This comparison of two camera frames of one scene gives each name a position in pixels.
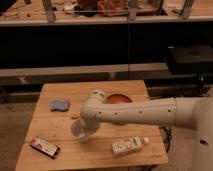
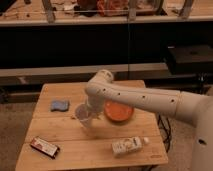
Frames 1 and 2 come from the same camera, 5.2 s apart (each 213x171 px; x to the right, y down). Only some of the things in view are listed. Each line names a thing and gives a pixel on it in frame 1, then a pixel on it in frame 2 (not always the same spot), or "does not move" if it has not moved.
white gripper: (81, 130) -> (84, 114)
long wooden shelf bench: (80, 12) does not move
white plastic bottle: (125, 146) does not move
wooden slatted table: (50, 145) does not move
